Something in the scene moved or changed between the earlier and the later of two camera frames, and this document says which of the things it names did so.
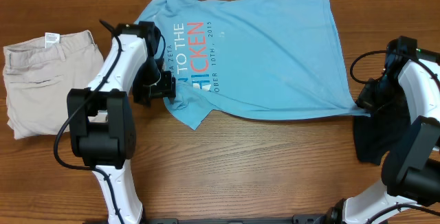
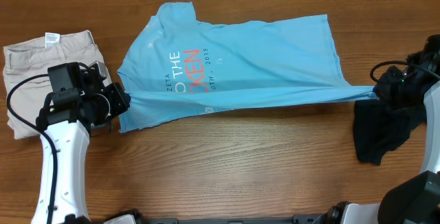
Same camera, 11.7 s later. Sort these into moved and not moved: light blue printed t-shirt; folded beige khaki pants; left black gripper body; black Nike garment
Moved: light blue printed t-shirt; left black gripper body
Not moved: folded beige khaki pants; black Nike garment
